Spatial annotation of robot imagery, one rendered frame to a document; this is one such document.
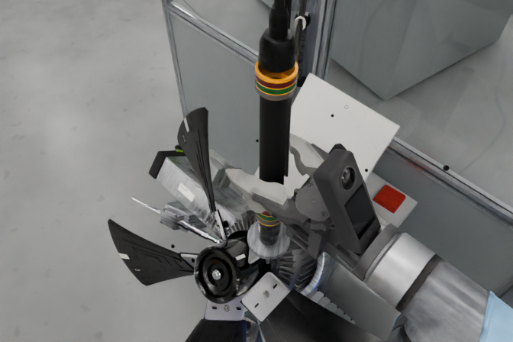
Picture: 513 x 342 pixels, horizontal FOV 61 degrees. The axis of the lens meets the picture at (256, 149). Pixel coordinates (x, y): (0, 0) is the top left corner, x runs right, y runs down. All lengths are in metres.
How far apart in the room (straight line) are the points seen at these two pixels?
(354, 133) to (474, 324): 0.64
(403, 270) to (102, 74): 3.03
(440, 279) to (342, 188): 0.14
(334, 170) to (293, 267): 0.60
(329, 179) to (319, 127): 0.65
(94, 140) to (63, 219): 0.57
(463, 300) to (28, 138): 2.85
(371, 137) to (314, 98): 0.17
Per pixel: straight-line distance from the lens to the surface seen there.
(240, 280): 0.91
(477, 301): 0.50
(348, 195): 0.46
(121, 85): 3.23
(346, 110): 1.06
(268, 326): 0.94
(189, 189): 1.17
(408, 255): 0.50
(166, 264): 1.11
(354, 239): 0.49
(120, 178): 2.68
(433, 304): 0.50
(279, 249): 0.71
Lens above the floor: 2.08
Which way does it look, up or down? 51 degrees down
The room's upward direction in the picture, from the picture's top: straight up
